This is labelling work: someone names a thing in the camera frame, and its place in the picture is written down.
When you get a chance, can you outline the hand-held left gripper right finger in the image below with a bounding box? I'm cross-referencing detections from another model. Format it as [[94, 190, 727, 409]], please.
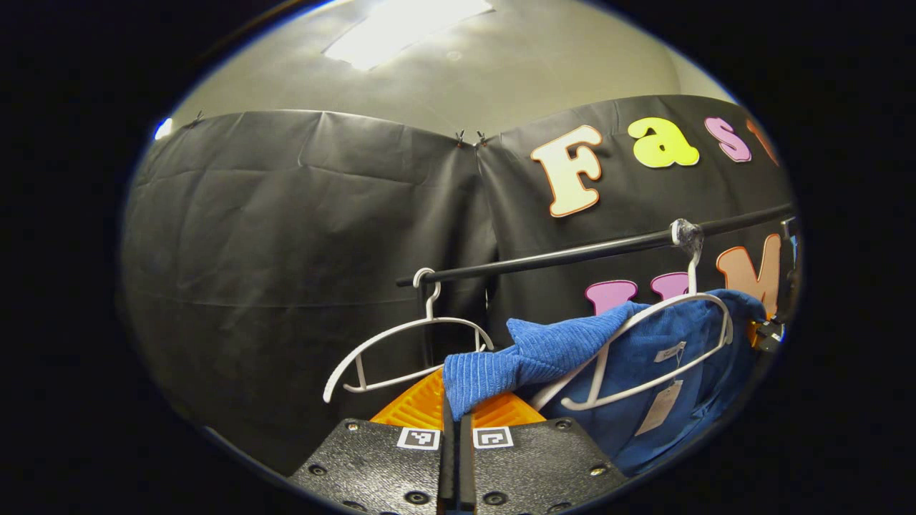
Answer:
[[458, 391, 630, 514]]

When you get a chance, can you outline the black backdrop cloth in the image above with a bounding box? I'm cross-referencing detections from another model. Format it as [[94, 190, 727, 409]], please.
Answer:
[[120, 93, 799, 476]]

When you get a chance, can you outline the plain white hanger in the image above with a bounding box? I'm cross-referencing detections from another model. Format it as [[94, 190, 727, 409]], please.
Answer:
[[322, 267, 496, 403]]

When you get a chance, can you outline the black clothes rack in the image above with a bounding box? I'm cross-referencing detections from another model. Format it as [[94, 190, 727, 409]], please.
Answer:
[[396, 202, 795, 373]]

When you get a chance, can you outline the white hanger with taped hook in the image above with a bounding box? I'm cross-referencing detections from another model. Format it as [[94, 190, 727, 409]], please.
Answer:
[[530, 218, 734, 412]]

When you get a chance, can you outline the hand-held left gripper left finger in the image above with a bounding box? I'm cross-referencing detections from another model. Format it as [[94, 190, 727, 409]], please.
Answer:
[[286, 367, 457, 515]]

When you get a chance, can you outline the ceiling light panel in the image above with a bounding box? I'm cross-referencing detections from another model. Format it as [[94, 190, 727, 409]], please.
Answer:
[[322, 0, 494, 72]]

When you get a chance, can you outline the blue corduroy shirt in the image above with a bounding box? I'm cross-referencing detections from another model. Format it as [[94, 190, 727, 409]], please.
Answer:
[[442, 288, 770, 479]]

